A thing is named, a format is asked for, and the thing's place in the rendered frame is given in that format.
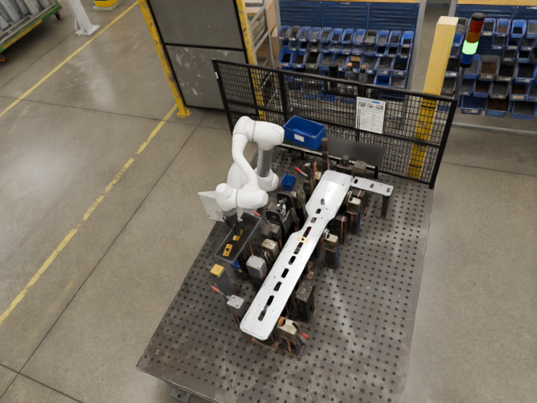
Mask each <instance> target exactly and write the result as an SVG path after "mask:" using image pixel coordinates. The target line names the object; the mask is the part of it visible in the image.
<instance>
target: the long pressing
mask: <svg viewBox="0 0 537 403"><path fill-rule="evenodd" d="M326 180H327V181H326ZM352 180H353V177H352V176H351V175H347V174H342V173H339V172H336V171H332V170H326V171H325V172H324V175H323V176H322V178H321V180H320V181H319V183H318V185H317V187H316V188H315V190H314V192H313V193H312V196H311V197H310V198H309V200H308V202H307V204H306V206H305V209H306V211H307V213H308V219H307V221H306V222H305V224H304V226H303V228H302V230H300V231H298V232H295V233H292V234H291V235H290V237H289V238H288V240H287V242H286V244H285V245H284V248H283V249H282V250H281V252H280V255H279V256H278V258H277V260H276V261H275V263H274V265H273V267H272V268H271V270H270V272H269V273H268V276H267V277H266V278H265V281H264V283H263V284H262V286H261V288H260V289H259V291H258V293H257V295H256V296H255V298H254V300H253V302H252V304H251V305H250V307H249V309H248V311H247V313H246V314H245V316H244V318H243V319H242V321H241V323H240V328H241V331H243V332H244V333H247V334H248V335H250V336H253V337H255V338H257V339H259V340H261V341H264V340H266V339H268V338H269V335H270V334H271V332H272V330H273V328H274V326H275V324H276V322H277V320H278V318H279V316H280V314H281V312H282V310H283V308H284V307H285V305H286V303H287V301H288V299H289V297H290V295H291V293H292V291H293V289H294V287H295V285H296V283H297V281H298V280H299V278H300V275H301V274H302V272H303V270H304V267H305V266H306V264H307V262H308V259H309V258H310V256H311V254H312V252H313V250H314V249H315V247H316V244H317V242H318V241H319V239H320V236H321V234H322V233H323V231H324V228H325V226H326V225H327V224H328V222H329V221H331V220H332V219H333V218H334V217H335V216H336V213H337V211H338V209H339V208H340V205H341V203H342V201H343V200H344V197H345V195H346V193H347V192H348V190H349V188H350V186H351V183H352ZM331 187H332V188H331ZM330 188H331V189H330ZM329 189H330V191H329ZM321 198H324V200H325V204H324V205H321V204H320V199H321ZM317 209H321V211H320V213H319V214H317V213H316V211H317ZM313 217H315V218H316V221H315V223H314V224H312V223H311V220H312V218H313ZM308 226H310V227H312V228H311V230H310V232H309V234H308V236H307V239H309V242H308V244H306V243H304V244H303V245H302V247H301V249H300V251H299V253H298V254H294V251H295V249H296V247H297V246H298V244H299V242H300V241H298V240H297V237H298V236H301V237H303V235H304V232H305V231H306V229H307V228H308ZM291 256H295V257H296V259H295V261H294V262H293V264H292V265H289V264H288V262H289V260H290V258H291ZM284 269H289V271H288V273H287V275H286V277H285V278H282V277H281V274H282V273H283V272H284ZM279 281H280V282H281V283H282V284H281V286H280V288H279V290H278V291H277V292H275V291H273V290H274V288H275V286H276V284H277V282H279ZM271 295H273V296H274V299H273V301H272V303H271V305H270V306H268V308H267V310H266V309H264V306H265V305H266V302H267V300H268V299H269V297H270V296H271ZM263 309H264V310H266V311H267V312H266V314H265V316H264V318H263V320H262V321H258V320H257V318H258V317H259V316H260V314H261V311H262V310H263Z"/></svg>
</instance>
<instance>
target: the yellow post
mask: <svg viewBox="0 0 537 403"><path fill-rule="evenodd" d="M457 22H458V18H453V17H444V16H441V17H440V19H439V21H438V22H437V24H436V32H435V37H434V41H433V45H432V52H431V57H430V61H429V65H428V72H427V77H426V81H425V85H424V93H426V94H435V95H440V92H441V89H442V85H443V82H444V76H445V72H446V69H447V65H448V59H449V55H450V52H451V46H452V43H453V38H454V35H455V29H456V26H457ZM422 102H428V103H431V102H432V103H433V104H435V103H436V104H437V105H438V102H439V100H434V99H432V100H431V99H427V98H425V99H424V98H422ZM422 102H421V105H420V108H422V106H423V109H426V106H427V109H426V113H425V110H422V109H420V112H419V114H421V115H424V114H425V115H426V116H428V114H429V116H430V117H432V114H433V117H435V115H436V112H435V111H436V109H437V105H436V106H435V105H431V104H428V105H427V103H424V104H423V103H422ZM430 107H431V110H435V111H434V113H433V111H431V110H430ZM434 107H435V109H434ZM421 110H422V113H421ZM429 110H430V113H429ZM430 117H424V116H420V115H419V117H418V121H419V120H421V121H424V123H422V122H420V124H419V122H417V125H416V126H419V127H422V125H423V128H427V129H429V128H430V129H431V130H432V126H433V124H431V127H430V123H431V121H432V123H433V122H434V118H430ZM427 121H428V122H430V123H428V124H427V123H426V122H427ZM426 124H427V127H426ZM423 128H419V129H418V127H416V132H417V130H418V133H420V132H421V133H422V134H421V135H420V134H417V133H415V137H414V138H420V139H423V138H424V140H427V139H428V141H429V139H430V136H427V135H424V131H425V129H423ZM421 129H422V131H421ZM427 129H426V131H425V134H428V135H431V132H432V131H431V130H427ZM428 131H429V133H428ZM416 134H417V136H416ZM416 144H417V143H416ZM416 144H413V145H412V148H413V149H415V150H414V152H413V150H412V153H413V154H416V151H417V155H420V156H417V155H416V156H415V155H413V156H412V154H411V157H410V158H412V159H416V160H418V161H422V159H423V162H424V159H425V156H426V153H427V152H424V148H425V145H423V146H422V149H421V146H420V145H421V144H420V145H419V146H418V145H416ZM414 145H415V148H414ZM417 147H418V150H417ZM427 149H428V148H427V146H426V148H425V151H427ZM420 150H422V151H421V152H420ZM421 156H424V157H421ZM419 157H420V159H419ZM412 159H410V162H409V163H410V164H409V166H408V168H409V169H412V170H413V172H412V170H410V172H409V169H408V173H409V175H408V174H407V176H410V177H411V176H413V177H415V175H419V173H420V175H419V178H420V176H421V173H422V172H420V171H422V169H423V167H421V168H420V166H424V163H423V162H422V165H421V162H419V163H418V161H415V160H412ZM411 161H412V164H413V165H411ZM414 162H415V165H417V164H418V166H414ZM410 165H411V168H410ZM413 166H414V169H413ZM416 168H417V170H420V171H416ZM411 174H412V175H411ZM413 174H415V175H413ZM416 178H418V176H416Z"/></svg>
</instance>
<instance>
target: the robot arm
mask: <svg viewBox="0 0 537 403"><path fill-rule="evenodd" d="M283 140H284V130H283V128H282V127H280V126H278V125H276V124H273V123H269V122H256V121H253V120H252V119H251V118H249V117H242V118H240V119H239V120H238V121H237V124H236V125H235V127H234V130H233V148H232V154H233V159H234V161H235V162H234V163H233V165H232V166H231V168H230V170H229V174H228V179H227V184H225V183H222V184H220V185H218V186H217V188H216V191H215V196H216V199H217V204H218V205H219V206H220V208H221V211H222V213H223V214H224V215H223V217H222V219H223V220H224V221H225V224H226V225H227V226H228V228H229V227H230V228H231V229H232V231H233V233H234V236H236V234H237V236H238V237H239V236H240V234H241V229H242V220H243V218H241V219H240V218H239V217H238V216H237V208H244V209H256V208H261V207H263V206H265V205H266V204H267V202H268V198H269V197H268V195H267V193H266V192H269V191H273V190H275V189H276V188H277V185H278V180H279V179H278V177H277V175H276V174H274V173H273V172H272V170H271V169H270V167H271V161H272V150H273V147H274V146H277V145H280V144H281V143H282V142H283ZM247 142H256V143H257V145H258V158H257V168H256V169H255V170H253V169H252V168H251V166H250V165H249V164H248V163H247V161H246V160H245V158H244V156H243V150H244V148H245V146H246V144H247ZM237 220H238V221H237ZM238 222H239V223H238Z"/></svg>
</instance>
